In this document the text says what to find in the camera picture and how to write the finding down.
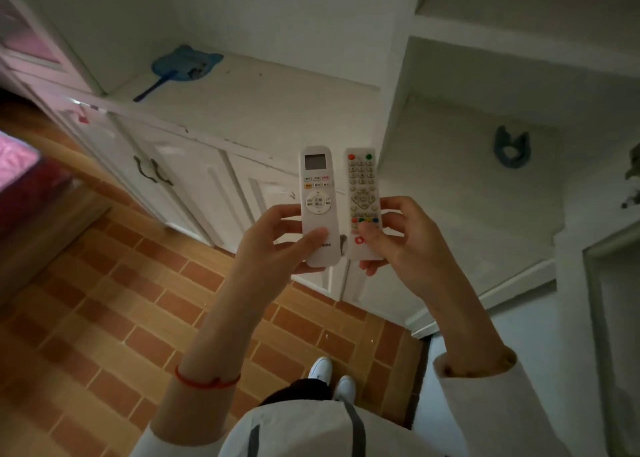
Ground black trousers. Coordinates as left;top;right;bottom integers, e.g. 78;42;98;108
260;378;334;407

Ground dark red bed base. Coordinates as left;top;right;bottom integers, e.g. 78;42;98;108
0;156;112;303

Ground person's right hand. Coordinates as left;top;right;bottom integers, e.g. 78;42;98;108
358;195;467;308

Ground white low cabinet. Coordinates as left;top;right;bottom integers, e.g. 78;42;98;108
0;46;432;333

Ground white shoe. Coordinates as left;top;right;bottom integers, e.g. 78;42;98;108
308;356;334;386
333;375;357;403

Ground person's left forearm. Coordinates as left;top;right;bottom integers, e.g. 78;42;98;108
150;271;281;447

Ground blue bear-shaped hand fan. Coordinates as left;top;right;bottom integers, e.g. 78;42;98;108
132;45;225;104

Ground white door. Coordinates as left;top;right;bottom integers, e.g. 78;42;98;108
581;221;640;457

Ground white remote with screen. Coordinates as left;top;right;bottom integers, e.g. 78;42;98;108
299;145;342;267

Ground pink bedding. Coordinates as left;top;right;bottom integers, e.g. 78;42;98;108
0;130;42;193

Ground person's right forearm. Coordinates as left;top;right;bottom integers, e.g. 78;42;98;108
416;281;517;378

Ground white remote with coloured buttons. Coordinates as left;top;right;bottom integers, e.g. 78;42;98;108
344;147;385;261

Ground small dark ornament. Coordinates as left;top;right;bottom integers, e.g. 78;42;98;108
621;144;640;211

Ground person's left hand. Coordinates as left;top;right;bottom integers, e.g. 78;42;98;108
232;203;331;306

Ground white glass-door cabinet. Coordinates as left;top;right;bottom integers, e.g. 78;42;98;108
0;0;107;99

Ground white open shelf unit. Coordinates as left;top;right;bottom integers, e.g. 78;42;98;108
375;0;640;340

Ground white jacket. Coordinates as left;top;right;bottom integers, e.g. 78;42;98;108
130;347;583;457

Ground red string bracelet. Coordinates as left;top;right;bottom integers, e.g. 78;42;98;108
174;365;242;389

